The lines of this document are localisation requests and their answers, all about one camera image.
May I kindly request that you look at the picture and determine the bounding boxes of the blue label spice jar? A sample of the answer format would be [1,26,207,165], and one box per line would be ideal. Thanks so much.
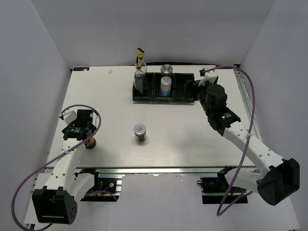
[160,76,172,97]

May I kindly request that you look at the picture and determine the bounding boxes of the silver lid pink salt jar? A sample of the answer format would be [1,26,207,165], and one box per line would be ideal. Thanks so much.
[160,64,173,77]

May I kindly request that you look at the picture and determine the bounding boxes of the glass bottle with brown sauce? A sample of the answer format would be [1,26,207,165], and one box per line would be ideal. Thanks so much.
[134,57,145,94]

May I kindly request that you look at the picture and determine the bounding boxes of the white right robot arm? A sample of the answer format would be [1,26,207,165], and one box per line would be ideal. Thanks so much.
[184,80,300,205]

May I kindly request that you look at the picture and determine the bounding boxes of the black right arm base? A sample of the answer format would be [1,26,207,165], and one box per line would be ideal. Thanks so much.
[197,166,248,205]

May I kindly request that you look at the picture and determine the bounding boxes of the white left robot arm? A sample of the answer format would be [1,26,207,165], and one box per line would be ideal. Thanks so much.
[32,109,102,224]

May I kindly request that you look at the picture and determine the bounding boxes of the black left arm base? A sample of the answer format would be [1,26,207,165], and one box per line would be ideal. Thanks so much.
[74,168,122,202]

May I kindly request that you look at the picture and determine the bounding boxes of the black three-compartment organizer tray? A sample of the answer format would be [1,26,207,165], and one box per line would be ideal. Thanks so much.
[132,72,194,103]

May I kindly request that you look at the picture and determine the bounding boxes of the small brown spice jar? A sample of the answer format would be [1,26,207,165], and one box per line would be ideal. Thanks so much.
[86,138,96,149]

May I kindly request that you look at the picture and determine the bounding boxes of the red lid dark spice jar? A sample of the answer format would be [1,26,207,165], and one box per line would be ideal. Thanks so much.
[133,124,147,142]

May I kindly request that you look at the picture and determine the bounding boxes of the blue logo sticker left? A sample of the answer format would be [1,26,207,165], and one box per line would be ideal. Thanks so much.
[73,67,90,72]

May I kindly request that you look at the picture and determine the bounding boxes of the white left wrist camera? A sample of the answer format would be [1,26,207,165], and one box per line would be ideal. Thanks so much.
[59,109,77,125]

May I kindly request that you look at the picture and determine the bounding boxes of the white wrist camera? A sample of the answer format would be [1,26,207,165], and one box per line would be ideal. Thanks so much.
[59,109,77,125]
[198,65,218,87]

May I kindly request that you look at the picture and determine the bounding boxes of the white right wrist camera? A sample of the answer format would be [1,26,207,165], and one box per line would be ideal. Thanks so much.
[198,65,218,87]

